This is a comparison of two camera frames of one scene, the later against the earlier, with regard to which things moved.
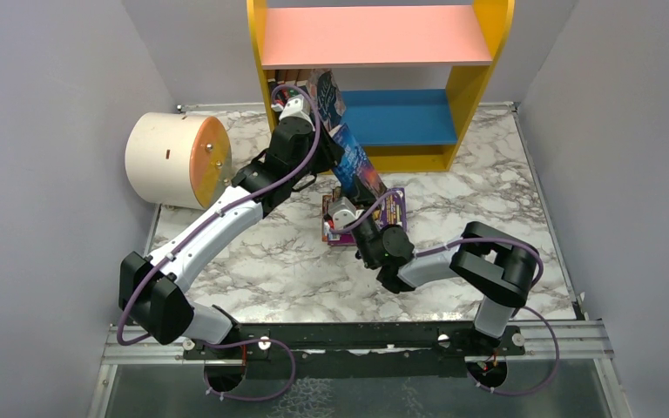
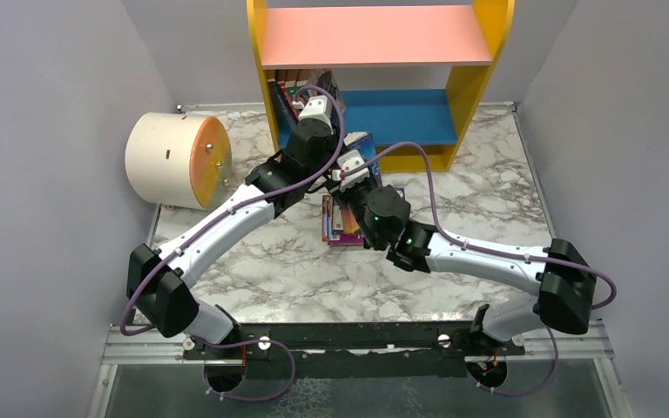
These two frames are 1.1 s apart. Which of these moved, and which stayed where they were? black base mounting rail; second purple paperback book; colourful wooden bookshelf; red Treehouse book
Moved: red Treehouse book
Stayed: black base mounting rail; second purple paperback book; colourful wooden bookshelf
